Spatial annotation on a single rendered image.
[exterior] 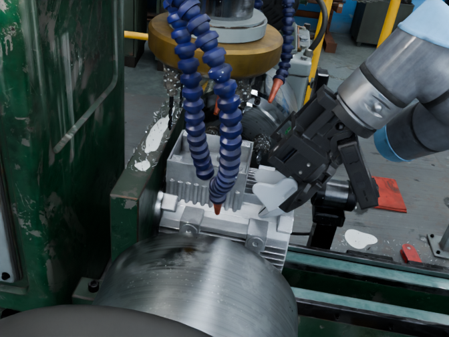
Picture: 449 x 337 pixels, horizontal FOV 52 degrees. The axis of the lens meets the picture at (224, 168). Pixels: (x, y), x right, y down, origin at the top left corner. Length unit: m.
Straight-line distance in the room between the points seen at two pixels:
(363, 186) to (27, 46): 0.44
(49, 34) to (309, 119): 0.34
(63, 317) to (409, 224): 1.15
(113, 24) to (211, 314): 0.53
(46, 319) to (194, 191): 0.52
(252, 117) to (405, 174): 0.71
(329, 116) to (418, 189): 0.88
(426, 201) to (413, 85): 0.86
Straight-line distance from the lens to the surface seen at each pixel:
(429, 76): 0.57
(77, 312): 0.20
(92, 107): 0.77
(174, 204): 0.71
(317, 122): 0.60
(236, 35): 0.59
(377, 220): 1.27
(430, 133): 0.64
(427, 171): 1.57
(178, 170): 0.70
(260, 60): 0.59
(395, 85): 0.57
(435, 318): 0.90
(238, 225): 0.71
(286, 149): 0.61
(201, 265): 0.50
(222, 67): 0.42
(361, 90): 0.58
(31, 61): 0.56
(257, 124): 0.92
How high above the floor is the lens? 1.52
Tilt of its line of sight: 33 degrees down
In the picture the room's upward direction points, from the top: 8 degrees clockwise
